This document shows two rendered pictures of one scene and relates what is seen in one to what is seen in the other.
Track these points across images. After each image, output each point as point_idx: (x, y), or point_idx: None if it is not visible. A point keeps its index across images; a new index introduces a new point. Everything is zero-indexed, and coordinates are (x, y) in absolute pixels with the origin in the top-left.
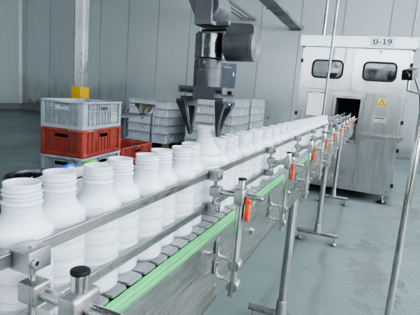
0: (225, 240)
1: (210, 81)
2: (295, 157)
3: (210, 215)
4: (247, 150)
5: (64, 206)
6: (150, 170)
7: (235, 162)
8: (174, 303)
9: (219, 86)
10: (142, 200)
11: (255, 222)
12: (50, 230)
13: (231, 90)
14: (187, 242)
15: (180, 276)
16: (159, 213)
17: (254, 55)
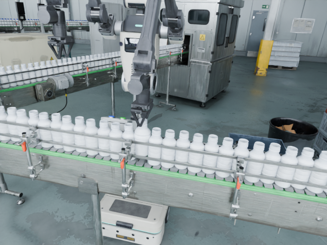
0: (145, 179)
1: (136, 99)
2: None
3: (144, 163)
4: (193, 146)
5: (52, 122)
6: (86, 125)
7: (162, 146)
8: (95, 175)
9: (140, 102)
10: (74, 132)
11: (200, 194)
12: (42, 125)
13: (141, 106)
14: (108, 160)
15: (97, 167)
16: (87, 140)
17: (134, 91)
